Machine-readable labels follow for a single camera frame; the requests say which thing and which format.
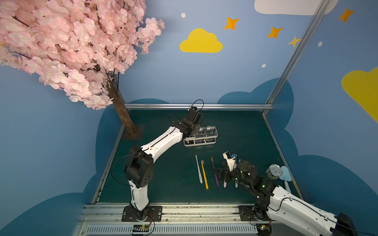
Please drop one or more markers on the right green circuit board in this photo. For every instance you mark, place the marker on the right green circuit board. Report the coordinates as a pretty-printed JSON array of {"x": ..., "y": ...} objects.
[{"x": 264, "y": 230}]

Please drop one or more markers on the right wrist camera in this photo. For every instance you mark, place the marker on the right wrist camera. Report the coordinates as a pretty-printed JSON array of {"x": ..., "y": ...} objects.
[{"x": 230, "y": 158}]

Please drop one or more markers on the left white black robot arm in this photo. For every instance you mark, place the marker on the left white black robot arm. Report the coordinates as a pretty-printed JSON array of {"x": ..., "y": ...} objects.
[{"x": 139, "y": 168}]

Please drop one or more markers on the left green circuit board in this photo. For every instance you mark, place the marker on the left green circuit board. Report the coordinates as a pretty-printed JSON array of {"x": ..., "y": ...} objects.
[{"x": 140, "y": 229}]

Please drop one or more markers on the yellow toothbrush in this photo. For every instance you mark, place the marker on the yellow toothbrush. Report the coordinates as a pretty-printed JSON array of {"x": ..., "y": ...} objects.
[{"x": 204, "y": 175}]

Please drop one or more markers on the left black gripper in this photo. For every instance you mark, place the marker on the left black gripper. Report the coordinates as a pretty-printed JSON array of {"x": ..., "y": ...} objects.
[{"x": 193, "y": 130}]

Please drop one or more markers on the aluminium frame upright post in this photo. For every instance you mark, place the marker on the aluminium frame upright post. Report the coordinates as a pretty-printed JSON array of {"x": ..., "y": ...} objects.
[{"x": 308, "y": 33}]

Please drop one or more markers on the pink cherry blossom tree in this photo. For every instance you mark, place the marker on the pink cherry blossom tree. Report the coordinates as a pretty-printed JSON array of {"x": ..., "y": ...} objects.
[{"x": 80, "y": 47}]

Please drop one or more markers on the light blue brush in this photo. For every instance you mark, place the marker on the light blue brush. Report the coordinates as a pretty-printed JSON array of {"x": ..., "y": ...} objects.
[{"x": 286, "y": 177}]

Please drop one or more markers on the purple toothbrush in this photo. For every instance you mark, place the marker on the purple toothbrush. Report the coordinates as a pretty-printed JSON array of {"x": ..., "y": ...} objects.
[{"x": 214, "y": 171}]

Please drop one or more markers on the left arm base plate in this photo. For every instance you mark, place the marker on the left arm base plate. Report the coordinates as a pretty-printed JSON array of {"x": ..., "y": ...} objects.
[{"x": 131, "y": 214}]

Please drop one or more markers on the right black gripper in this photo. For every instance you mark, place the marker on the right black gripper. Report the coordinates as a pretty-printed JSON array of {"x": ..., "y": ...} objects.
[{"x": 227, "y": 173}]

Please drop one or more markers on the aluminium frame back bar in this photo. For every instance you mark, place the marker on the aluminium frame back bar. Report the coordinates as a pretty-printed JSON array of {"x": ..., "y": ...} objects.
[{"x": 206, "y": 106}]

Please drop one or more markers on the tree base plate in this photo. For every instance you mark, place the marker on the tree base plate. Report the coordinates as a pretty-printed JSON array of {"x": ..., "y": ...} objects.
[{"x": 137, "y": 136}]

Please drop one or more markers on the small metal can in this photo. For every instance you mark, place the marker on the small metal can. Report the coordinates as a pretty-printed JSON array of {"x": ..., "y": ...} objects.
[{"x": 274, "y": 171}]

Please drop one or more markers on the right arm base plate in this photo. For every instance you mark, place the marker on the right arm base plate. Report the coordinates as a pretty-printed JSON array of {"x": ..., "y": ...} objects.
[{"x": 251, "y": 213}]

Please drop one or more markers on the green circuit board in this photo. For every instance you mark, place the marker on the green circuit board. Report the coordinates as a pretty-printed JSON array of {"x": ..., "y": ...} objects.
[
  {"x": 264, "y": 230},
  {"x": 140, "y": 229}
]

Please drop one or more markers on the aluminium rail front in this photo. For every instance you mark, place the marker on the aluminium rail front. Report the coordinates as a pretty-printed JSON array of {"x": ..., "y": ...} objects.
[{"x": 175, "y": 219}]

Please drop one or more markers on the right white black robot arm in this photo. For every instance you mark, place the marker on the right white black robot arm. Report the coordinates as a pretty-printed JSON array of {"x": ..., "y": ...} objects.
[{"x": 276, "y": 204}]

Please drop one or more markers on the white toothbrush holder rack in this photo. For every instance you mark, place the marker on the white toothbrush holder rack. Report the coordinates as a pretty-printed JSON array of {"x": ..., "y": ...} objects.
[{"x": 206, "y": 136}]

